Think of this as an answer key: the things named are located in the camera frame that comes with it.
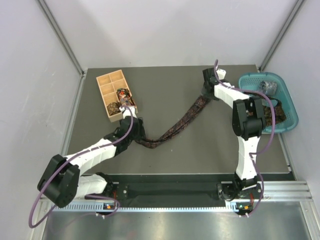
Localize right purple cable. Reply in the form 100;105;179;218
214;59;277;218

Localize slotted cable duct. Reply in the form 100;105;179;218
52;201;253;213

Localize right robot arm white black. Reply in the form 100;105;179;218
201;67;266;201

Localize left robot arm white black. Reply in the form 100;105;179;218
37;116;145;208

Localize right aluminium frame post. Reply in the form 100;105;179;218
257;0;306;72

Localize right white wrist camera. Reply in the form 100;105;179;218
216;68;227;80

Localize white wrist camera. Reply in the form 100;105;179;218
216;68;227;80
119;105;137;119

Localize colourful rolled tie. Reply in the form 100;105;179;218
116;88;136;108

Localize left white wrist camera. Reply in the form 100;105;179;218
119;105;137;119

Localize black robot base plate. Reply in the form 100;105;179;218
101;174;262;208

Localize wooden compartment box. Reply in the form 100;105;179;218
96;69;138;123

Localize aluminium frame post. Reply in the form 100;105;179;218
257;0;306;72
36;0;85;76

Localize left aluminium frame post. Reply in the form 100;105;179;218
36;0;85;76

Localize brown patterned rolled tie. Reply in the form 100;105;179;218
107;101;121;116

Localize grey patterned tie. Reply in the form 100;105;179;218
258;80;278;96

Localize teal plastic basket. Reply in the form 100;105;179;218
238;72;299;134

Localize dark purple patterned tie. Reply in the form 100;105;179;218
135;95;211;149

